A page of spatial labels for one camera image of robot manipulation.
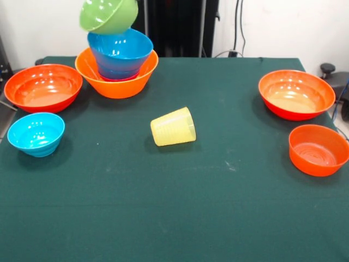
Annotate dark green tablecloth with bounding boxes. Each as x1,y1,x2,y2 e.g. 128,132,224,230
0,56,349,262

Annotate small orange-red plastic bowl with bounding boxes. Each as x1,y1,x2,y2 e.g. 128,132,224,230
288,124,349,177

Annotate yellow plastic cup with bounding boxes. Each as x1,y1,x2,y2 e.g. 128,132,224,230
150,106,197,147

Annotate black wall cable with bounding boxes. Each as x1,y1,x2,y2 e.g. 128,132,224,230
233,0,248,55

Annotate green plastic bowl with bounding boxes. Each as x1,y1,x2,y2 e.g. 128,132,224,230
79,0,139,35

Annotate large blue plastic bowl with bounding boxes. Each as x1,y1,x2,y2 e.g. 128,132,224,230
87,28,154,72

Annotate large red plastic bowl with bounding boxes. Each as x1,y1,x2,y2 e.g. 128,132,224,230
3,63,83,114
258,69,336,122

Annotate small cyan plastic bowl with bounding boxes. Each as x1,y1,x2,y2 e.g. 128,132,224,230
7,112,65,158

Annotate small blue plastic bowl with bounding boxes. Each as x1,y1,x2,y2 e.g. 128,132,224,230
97,61,143,80

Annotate small magenta plastic bowl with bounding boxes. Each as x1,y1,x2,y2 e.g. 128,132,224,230
100,73,140,82

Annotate large orange plastic bowl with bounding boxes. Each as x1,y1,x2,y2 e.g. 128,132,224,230
75,47,159,99

